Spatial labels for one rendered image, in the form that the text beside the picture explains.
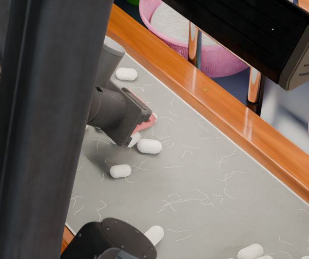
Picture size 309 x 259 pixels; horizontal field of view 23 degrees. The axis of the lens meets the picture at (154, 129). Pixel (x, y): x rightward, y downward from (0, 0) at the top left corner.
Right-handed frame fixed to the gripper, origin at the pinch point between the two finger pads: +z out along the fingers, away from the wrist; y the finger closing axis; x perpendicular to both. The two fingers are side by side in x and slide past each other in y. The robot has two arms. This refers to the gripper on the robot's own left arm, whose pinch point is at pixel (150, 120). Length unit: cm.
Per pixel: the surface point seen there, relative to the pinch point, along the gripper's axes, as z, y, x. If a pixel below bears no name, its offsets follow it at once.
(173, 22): 19.8, 23.1, -11.4
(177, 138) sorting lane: 3.8, -3.5, 0.4
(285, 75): -21.2, -28.9, -20.4
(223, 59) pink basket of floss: 19.7, 8.5, -11.5
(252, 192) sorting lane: 5.1, -19.2, -0.7
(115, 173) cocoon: -7.0, -5.1, 7.5
